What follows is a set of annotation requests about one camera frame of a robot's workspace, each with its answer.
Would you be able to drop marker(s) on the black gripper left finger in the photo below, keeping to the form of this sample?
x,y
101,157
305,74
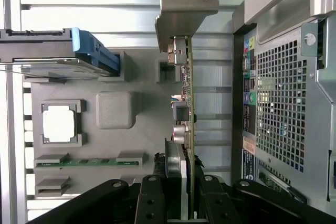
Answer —
x,y
149,203

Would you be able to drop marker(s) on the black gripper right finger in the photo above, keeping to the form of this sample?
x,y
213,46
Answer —
x,y
220,205

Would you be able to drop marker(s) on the green RAM stick on rack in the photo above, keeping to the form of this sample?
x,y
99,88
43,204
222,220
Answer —
x,y
92,161

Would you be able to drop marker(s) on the grey parts rack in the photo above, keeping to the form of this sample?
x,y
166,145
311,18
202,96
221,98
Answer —
x,y
147,119

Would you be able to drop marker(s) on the silver CPU chip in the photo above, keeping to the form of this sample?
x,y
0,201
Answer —
x,y
59,124

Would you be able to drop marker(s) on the black and silver PC case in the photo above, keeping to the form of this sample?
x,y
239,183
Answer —
x,y
323,129

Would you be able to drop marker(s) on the hard disk in blue caddy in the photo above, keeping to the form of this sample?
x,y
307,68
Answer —
x,y
39,40

